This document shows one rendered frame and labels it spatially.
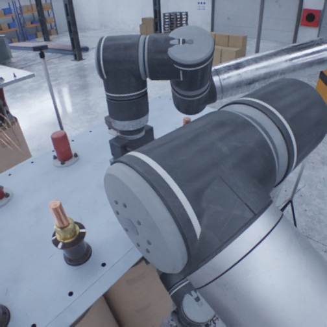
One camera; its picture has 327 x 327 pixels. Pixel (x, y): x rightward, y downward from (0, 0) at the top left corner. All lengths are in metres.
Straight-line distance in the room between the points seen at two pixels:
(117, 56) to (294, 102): 0.37
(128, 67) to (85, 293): 0.56
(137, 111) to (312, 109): 0.38
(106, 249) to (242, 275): 0.55
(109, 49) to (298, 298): 0.54
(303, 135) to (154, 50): 0.34
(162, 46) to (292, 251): 0.45
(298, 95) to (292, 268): 0.27
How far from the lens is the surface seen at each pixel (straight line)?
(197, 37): 0.56
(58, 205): 0.61
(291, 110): 0.38
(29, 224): 0.91
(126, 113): 0.61
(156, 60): 0.55
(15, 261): 0.84
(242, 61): 0.74
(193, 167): 0.24
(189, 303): 0.78
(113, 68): 0.58
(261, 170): 0.30
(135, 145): 0.68
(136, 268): 1.06
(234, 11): 14.82
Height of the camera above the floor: 1.96
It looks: 36 degrees down
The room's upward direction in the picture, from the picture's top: 3 degrees counter-clockwise
